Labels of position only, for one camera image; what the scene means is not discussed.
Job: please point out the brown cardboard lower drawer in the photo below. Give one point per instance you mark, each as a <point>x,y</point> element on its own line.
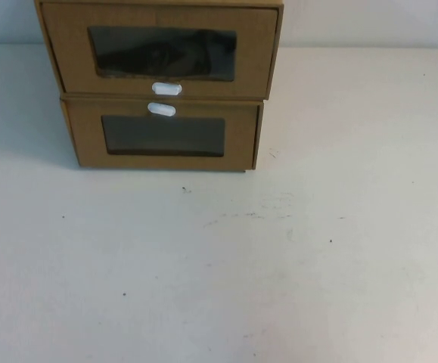
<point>260,128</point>

